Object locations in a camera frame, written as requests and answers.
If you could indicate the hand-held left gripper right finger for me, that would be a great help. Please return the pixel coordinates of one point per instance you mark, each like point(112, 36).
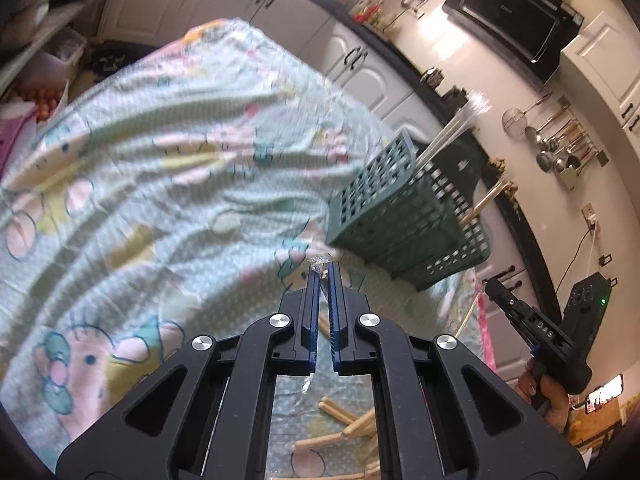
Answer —
point(334, 330)

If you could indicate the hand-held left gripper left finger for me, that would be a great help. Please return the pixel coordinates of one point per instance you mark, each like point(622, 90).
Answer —
point(313, 330)

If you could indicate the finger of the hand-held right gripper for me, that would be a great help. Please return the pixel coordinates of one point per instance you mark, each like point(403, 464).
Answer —
point(502, 297)

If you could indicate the green plastic utensil basket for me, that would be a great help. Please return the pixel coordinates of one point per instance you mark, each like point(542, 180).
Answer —
point(395, 210)

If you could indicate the person's right hand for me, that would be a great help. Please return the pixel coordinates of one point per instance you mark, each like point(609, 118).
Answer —
point(555, 402)

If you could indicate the pink cloth under tablecloth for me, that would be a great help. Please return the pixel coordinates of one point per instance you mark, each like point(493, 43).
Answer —
point(485, 330)

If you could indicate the lit screen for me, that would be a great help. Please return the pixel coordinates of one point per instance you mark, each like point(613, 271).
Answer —
point(605, 392)

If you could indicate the row of hanging metal ladles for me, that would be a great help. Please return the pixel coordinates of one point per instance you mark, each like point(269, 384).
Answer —
point(565, 150)

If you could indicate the bundle of clear-wrapped chopsticks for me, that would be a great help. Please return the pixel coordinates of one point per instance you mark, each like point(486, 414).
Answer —
point(450, 130)

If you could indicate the printed cartoon tablecloth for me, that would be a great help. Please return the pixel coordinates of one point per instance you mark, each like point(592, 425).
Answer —
point(150, 185)

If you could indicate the white upper kitchen cabinets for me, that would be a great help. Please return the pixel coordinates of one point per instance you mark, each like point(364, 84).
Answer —
point(605, 65)

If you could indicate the black range hood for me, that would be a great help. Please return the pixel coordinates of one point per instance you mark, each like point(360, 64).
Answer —
point(510, 15)

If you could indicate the brown eggs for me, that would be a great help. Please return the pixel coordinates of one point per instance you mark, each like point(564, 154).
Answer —
point(45, 105)

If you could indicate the clear plastic storage container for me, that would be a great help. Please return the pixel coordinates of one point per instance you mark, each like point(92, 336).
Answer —
point(57, 57)

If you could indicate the metal pots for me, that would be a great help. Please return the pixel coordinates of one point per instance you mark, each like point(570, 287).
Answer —
point(30, 5)

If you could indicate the white wall outlet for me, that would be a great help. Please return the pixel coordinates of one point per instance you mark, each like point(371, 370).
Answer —
point(590, 215)

